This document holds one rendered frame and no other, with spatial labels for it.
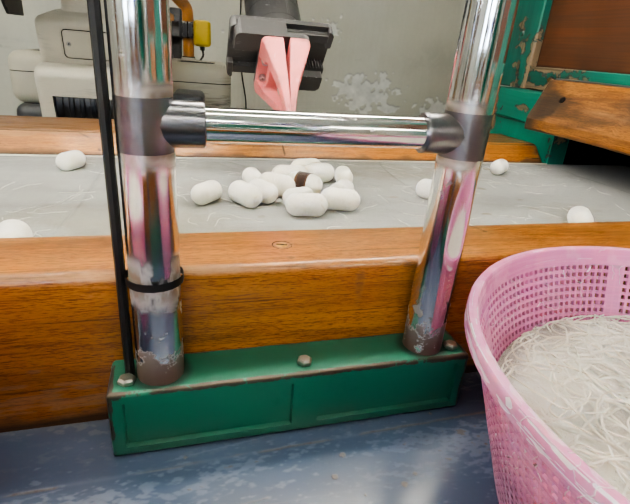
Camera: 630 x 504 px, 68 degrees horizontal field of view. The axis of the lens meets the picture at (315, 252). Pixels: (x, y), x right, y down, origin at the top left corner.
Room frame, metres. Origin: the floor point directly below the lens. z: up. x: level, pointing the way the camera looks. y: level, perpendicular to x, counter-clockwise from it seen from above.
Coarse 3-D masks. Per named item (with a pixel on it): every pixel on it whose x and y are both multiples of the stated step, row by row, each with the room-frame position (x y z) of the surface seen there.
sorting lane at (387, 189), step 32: (0, 160) 0.47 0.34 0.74; (32, 160) 0.48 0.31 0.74; (96, 160) 0.51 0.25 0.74; (192, 160) 0.54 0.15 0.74; (224, 160) 0.56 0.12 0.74; (256, 160) 0.57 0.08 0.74; (288, 160) 0.59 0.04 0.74; (320, 160) 0.60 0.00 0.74; (352, 160) 0.61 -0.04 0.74; (384, 160) 0.63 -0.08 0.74; (0, 192) 0.37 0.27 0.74; (32, 192) 0.38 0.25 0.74; (64, 192) 0.39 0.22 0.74; (96, 192) 0.40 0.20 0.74; (224, 192) 0.43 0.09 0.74; (320, 192) 0.46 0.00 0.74; (384, 192) 0.48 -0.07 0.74; (480, 192) 0.51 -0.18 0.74; (512, 192) 0.52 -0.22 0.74; (544, 192) 0.54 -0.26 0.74; (576, 192) 0.55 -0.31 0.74; (608, 192) 0.56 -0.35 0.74; (32, 224) 0.31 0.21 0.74; (64, 224) 0.32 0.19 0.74; (96, 224) 0.32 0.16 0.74; (192, 224) 0.34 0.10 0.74; (224, 224) 0.34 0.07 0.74; (256, 224) 0.35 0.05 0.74; (288, 224) 0.36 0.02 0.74; (320, 224) 0.36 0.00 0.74; (352, 224) 0.37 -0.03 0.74; (384, 224) 0.38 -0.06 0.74; (416, 224) 0.38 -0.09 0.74; (480, 224) 0.40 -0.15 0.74
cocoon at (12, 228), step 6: (0, 222) 0.26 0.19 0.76; (6, 222) 0.26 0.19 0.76; (12, 222) 0.26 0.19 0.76; (18, 222) 0.27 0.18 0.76; (0, 228) 0.25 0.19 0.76; (6, 228) 0.25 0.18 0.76; (12, 228) 0.25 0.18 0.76; (18, 228) 0.26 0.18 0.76; (24, 228) 0.26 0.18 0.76; (30, 228) 0.27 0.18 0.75; (0, 234) 0.25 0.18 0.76; (6, 234) 0.25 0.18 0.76; (12, 234) 0.25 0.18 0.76; (18, 234) 0.25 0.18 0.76; (24, 234) 0.26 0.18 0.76; (30, 234) 0.27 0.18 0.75
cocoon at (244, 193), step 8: (232, 184) 0.40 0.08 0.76; (240, 184) 0.39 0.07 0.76; (248, 184) 0.39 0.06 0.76; (232, 192) 0.39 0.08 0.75; (240, 192) 0.39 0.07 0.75; (248, 192) 0.38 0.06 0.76; (256, 192) 0.38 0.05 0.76; (240, 200) 0.38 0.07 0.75; (248, 200) 0.38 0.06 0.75; (256, 200) 0.38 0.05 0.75
